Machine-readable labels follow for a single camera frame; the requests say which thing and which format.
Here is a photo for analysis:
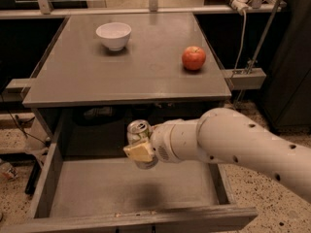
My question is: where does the white ceramic bowl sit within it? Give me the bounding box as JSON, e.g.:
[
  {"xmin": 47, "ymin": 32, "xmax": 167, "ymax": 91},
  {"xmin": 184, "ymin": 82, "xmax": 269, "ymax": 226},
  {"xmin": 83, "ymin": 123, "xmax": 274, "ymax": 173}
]
[{"xmin": 95, "ymin": 22, "xmax": 131, "ymax": 51}]

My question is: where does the red apple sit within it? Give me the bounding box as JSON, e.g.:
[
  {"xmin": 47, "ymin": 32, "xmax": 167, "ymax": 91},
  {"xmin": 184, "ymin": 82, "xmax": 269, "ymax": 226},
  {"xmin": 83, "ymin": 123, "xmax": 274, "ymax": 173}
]
[{"xmin": 182, "ymin": 46, "xmax": 206, "ymax": 71}]

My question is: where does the metal diagonal rod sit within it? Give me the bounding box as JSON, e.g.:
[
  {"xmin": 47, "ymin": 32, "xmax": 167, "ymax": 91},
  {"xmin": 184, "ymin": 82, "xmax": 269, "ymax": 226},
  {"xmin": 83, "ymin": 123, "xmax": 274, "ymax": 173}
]
[{"xmin": 243, "ymin": 0, "xmax": 288, "ymax": 75}]

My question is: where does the white power cable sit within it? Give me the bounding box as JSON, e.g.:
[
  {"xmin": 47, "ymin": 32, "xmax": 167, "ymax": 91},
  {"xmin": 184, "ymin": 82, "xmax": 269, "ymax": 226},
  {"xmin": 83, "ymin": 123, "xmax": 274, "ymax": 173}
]
[{"xmin": 223, "ymin": 9, "xmax": 248, "ymax": 115}]

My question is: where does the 7up soda can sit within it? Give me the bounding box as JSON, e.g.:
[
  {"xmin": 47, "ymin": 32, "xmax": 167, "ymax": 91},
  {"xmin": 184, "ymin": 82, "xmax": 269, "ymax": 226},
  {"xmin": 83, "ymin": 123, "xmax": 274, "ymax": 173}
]
[{"xmin": 126, "ymin": 119, "xmax": 158, "ymax": 170}]

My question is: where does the grey side bracket block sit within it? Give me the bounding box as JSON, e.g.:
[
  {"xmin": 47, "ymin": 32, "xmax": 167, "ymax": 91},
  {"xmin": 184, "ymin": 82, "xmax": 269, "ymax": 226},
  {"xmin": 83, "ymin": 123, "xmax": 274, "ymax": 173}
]
[{"xmin": 222, "ymin": 68, "xmax": 266, "ymax": 90}]

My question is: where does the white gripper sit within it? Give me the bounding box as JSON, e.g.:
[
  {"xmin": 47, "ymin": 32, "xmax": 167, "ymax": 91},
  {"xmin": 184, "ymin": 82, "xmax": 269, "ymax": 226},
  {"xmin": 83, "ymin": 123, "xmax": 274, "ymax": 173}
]
[{"xmin": 123, "ymin": 119, "xmax": 199, "ymax": 163}]

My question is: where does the grey cabinet counter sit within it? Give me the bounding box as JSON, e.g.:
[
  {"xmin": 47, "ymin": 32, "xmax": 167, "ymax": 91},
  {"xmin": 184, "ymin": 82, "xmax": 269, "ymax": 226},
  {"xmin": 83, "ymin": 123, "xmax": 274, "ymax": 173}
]
[{"xmin": 23, "ymin": 13, "xmax": 231, "ymax": 108}]

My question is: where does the open grey top drawer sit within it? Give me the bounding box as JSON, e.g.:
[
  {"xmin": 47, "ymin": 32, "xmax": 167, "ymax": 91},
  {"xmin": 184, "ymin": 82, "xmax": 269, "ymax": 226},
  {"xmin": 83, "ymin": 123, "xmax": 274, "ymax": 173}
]
[{"xmin": 1, "ymin": 110, "xmax": 258, "ymax": 233}]

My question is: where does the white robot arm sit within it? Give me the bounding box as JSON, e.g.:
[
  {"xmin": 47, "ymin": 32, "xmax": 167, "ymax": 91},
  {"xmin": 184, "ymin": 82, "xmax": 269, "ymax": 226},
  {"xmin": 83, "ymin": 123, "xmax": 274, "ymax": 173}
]
[{"xmin": 123, "ymin": 108, "xmax": 311, "ymax": 202}]

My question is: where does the plastic bottle on floor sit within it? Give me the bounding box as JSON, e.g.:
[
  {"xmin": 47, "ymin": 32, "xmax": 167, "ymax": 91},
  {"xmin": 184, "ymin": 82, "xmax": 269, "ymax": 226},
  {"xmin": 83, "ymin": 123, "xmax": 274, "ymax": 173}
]
[{"xmin": 0, "ymin": 159, "xmax": 17, "ymax": 181}]

